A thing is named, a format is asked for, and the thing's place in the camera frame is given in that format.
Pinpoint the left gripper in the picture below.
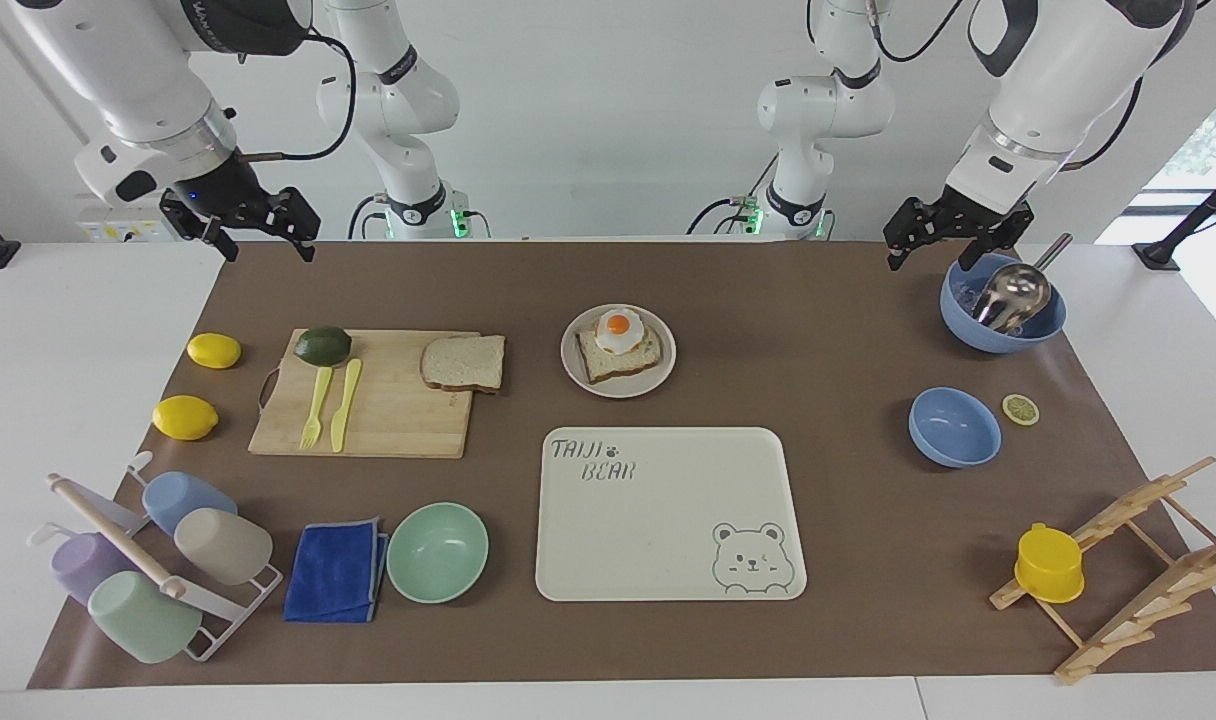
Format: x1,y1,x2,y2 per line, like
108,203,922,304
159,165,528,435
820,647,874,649
883,185,1036,271

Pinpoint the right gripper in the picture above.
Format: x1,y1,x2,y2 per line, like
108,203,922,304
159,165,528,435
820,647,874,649
159,148,322,263

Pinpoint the round cream plate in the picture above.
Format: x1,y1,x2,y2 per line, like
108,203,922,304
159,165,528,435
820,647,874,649
560,304,677,399

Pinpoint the metal ladle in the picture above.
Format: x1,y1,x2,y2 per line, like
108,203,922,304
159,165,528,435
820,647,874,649
972,233,1075,334

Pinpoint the large blue bowl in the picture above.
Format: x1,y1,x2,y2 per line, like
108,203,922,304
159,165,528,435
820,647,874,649
940,252,1067,354

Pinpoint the yellow lemon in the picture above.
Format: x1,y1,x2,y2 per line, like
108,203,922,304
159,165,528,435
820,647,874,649
152,395,220,441
187,332,242,370

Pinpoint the green avocado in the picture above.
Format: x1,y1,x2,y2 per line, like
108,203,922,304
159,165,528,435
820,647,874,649
294,326,353,367

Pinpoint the white power strip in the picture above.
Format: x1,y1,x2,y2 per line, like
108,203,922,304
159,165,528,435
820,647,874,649
76,205,184,243

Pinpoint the yellow-green plastic fork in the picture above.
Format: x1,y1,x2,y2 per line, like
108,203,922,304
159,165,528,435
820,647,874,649
300,366,334,450

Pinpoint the small blue bowl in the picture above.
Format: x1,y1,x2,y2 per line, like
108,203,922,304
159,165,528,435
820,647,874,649
908,387,1002,469

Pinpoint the yellow-green plastic knife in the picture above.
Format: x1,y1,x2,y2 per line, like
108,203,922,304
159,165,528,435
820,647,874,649
330,358,363,453

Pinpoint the wooden cutting board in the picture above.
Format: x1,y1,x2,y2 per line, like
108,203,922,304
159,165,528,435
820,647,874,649
248,329,482,459

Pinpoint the plain bread slice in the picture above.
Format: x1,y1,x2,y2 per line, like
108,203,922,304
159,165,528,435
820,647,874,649
419,335,507,394

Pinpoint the blue cup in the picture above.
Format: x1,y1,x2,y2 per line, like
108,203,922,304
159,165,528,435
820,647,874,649
142,471,238,536

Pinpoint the beige cup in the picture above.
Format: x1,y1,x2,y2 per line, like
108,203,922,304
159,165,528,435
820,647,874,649
174,508,274,586

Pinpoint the white cup rack, wooden rod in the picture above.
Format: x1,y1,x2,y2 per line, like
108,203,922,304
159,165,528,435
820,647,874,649
26,452,284,663

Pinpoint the yellow cup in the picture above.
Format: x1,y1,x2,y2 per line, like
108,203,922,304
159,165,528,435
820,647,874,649
1014,522,1085,604

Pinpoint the blue cloth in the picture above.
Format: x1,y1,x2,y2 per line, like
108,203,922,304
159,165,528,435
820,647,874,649
284,517,390,624

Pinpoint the fried egg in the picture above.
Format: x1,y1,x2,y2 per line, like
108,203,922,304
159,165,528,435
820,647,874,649
595,308,646,355

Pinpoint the green bowl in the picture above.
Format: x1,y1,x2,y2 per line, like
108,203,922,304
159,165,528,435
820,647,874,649
386,502,490,605

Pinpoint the bread slice with lettuce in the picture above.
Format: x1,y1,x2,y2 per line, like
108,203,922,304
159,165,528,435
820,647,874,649
575,322,664,385

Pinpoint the purple cup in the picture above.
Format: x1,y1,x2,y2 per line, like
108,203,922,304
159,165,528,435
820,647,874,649
50,532,134,607

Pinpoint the wooden drying rack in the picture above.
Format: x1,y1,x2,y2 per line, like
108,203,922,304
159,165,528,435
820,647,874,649
989,457,1216,686

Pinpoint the green cup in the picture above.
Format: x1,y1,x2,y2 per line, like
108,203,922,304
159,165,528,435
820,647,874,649
87,570,203,665

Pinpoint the cream tray with bear print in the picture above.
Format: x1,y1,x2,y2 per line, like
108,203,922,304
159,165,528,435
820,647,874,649
535,427,808,602

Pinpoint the black cable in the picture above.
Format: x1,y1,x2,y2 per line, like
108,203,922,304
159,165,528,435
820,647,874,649
685,196,744,237
346,194,387,241
236,28,358,163
1058,75,1146,173

